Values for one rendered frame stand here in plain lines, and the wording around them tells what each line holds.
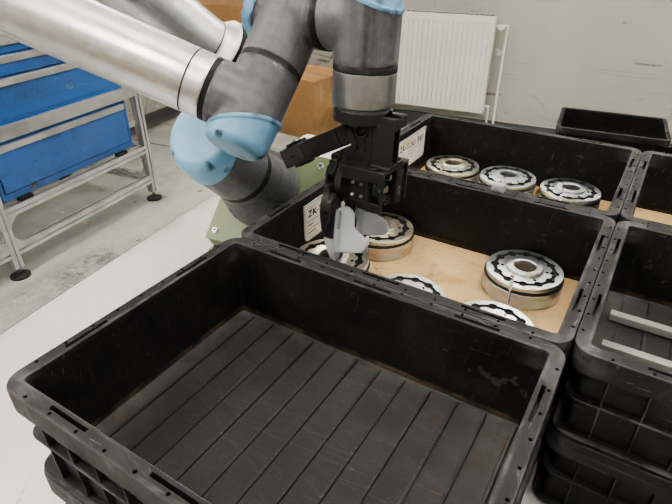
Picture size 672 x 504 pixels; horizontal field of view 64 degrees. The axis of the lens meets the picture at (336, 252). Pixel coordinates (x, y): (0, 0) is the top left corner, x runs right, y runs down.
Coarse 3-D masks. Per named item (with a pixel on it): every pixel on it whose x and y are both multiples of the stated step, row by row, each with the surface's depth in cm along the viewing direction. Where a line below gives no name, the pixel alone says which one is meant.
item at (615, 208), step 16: (416, 128) 103; (496, 128) 102; (512, 128) 101; (592, 144) 94; (608, 144) 94; (448, 176) 82; (624, 176) 82; (512, 192) 77; (624, 192) 77; (576, 208) 73; (592, 208) 72
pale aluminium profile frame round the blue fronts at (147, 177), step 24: (96, 96) 236; (120, 96) 248; (24, 120) 207; (48, 120) 217; (144, 120) 267; (144, 144) 271; (96, 168) 246; (120, 168) 289; (144, 168) 279; (48, 192) 226; (120, 192) 263; (0, 216) 209; (72, 216) 241; (0, 240) 214; (24, 240) 221; (0, 264) 213
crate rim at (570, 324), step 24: (312, 192) 77; (480, 192) 77; (264, 216) 70; (576, 216) 71; (600, 216) 70; (264, 240) 65; (600, 240) 68; (336, 264) 60; (600, 264) 60; (408, 288) 56; (576, 288) 56; (480, 312) 53; (576, 312) 53; (552, 336) 50
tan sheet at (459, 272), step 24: (432, 240) 85; (384, 264) 79; (408, 264) 79; (432, 264) 79; (456, 264) 79; (480, 264) 79; (456, 288) 74; (480, 288) 74; (528, 312) 69; (552, 312) 69
